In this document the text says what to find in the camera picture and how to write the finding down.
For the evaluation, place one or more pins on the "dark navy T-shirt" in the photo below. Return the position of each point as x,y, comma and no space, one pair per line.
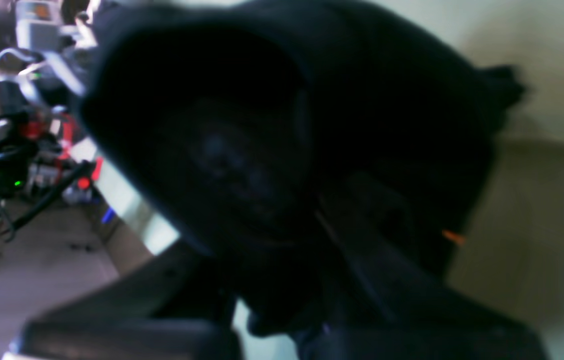
236,123

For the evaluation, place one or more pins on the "light green table cloth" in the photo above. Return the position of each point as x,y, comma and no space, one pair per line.
510,255

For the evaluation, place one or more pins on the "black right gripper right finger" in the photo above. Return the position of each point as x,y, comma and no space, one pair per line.
380,304

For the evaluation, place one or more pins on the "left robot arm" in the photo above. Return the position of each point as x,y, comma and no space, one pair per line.
45,158

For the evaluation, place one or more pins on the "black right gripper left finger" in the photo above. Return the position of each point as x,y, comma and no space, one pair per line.
174,307

